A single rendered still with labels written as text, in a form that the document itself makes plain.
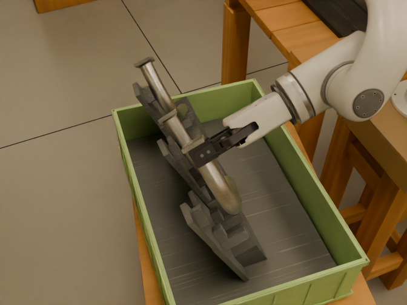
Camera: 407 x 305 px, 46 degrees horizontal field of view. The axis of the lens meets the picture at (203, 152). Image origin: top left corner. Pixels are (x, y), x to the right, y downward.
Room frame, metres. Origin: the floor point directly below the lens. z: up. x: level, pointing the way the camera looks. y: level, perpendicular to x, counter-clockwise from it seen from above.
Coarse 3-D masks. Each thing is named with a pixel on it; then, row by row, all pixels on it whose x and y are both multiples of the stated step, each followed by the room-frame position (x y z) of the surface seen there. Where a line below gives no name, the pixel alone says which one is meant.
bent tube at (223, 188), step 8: (200, 136) 0.55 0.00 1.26; (192, 144) 0.52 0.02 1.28; (184, 152) 0.51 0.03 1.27; (200, 168) 0.50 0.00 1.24; (208, 168) 0.50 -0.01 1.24; (216, 168) 0.50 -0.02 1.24; (208, 176) 0.49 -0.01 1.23; (216, 176) 0.49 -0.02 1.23; (224, 176) 0.64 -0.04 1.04; (208, 184) 0.48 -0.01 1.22; (216, 184) 0.48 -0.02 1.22; (224, 184) 0.48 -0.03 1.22; (232, 184) 0.59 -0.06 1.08; (216, 192) 0.47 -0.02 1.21; (224, 192) 0.48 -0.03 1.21; (232, 192) 0.48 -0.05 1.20; (224, 200) 0.47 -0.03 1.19; (232, 200) 0.47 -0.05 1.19; (240, 200) 0.52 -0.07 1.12; (224, 208) 0.47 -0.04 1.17; (232, 208) 0.47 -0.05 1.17; (240, 208) 0.49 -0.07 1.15
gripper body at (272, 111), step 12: (264, 96) 0.58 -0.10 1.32; (276, 96) 0.55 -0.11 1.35; (252, 108) 0.54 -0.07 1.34; (264, 108) 0.54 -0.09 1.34; (276, 108) 0.54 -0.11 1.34; (288, 108) 0.54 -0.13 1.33; (228, 120) 0.53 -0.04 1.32; (240, 120) 0.52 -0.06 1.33; (252, 120) 0.52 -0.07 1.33; (264, 120) 0.52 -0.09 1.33; (276, 120) 0.52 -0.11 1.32; (288, 120) 0.54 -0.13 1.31; (252, 132) 0.52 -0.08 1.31; (264, 132) 0.51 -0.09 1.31; (240, 144) 0.50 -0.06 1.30
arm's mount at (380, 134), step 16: (384, 112) 0.95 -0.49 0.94; (352, 128) 0.96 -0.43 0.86; (368, 128) 0.91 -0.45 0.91; (384, 128) 0.89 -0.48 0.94; (400, 128) 0.89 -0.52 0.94; (368, 144) 0.89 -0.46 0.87; (384, 144) 0.85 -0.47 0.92; (400, 144) 0.83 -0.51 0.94; (384, 160) 0.83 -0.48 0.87; (400, 160) 0.79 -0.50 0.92; (400, 176) 0.77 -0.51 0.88
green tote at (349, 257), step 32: (192, 96) 1.00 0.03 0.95; (224, 96) 1.03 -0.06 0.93; (256, 96) 1.02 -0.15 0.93; (128, 128) 0.94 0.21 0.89; (128, 160) 0.76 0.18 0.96; (288, 160) 0.81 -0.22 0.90; (320, 192) 0.66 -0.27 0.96; (320, 224) 0.63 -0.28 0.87; (160, 256) 0.50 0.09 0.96; (352, 256) 0.51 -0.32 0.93; (160, 288) 0.48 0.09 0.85; (288, 288) 0.43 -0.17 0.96; (320, 288) 0.46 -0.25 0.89
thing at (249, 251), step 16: (192, 192) 0.60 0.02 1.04; (192, 208) 0.51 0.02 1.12; (192, 224) 0.46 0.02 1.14; (208, 224) 0.47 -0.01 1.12; (240, 224) 0.60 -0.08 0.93; (208, 240) 0.47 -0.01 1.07; (256, 240) 0.58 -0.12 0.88; (224, 256) 0.47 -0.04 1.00; (240, 256) 0.53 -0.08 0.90; (256, 256) 0.54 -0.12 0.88; (240, 272) 0.49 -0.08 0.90
